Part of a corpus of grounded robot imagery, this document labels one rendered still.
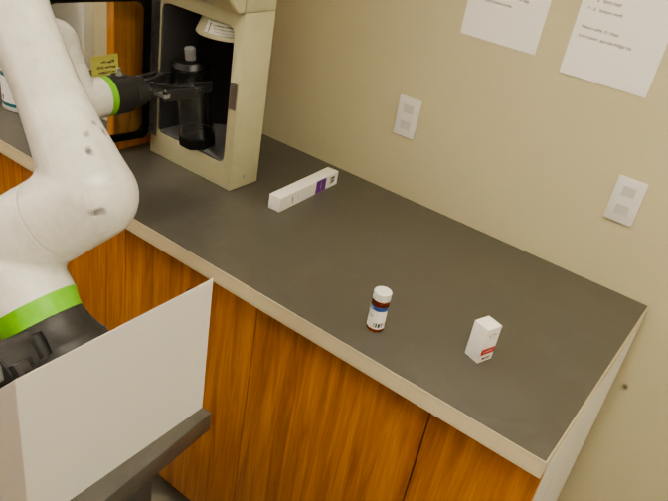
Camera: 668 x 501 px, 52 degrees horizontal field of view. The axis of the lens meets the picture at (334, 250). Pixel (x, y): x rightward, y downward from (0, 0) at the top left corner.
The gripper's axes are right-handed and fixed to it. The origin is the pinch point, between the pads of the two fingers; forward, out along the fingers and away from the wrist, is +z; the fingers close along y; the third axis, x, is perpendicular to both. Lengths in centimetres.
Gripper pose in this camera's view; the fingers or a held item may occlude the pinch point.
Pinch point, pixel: (191, 81)
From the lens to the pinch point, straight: 187.1
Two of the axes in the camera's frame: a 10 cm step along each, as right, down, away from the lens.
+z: 5.9, -3.1, 7.4
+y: -7.9, -4.1, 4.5
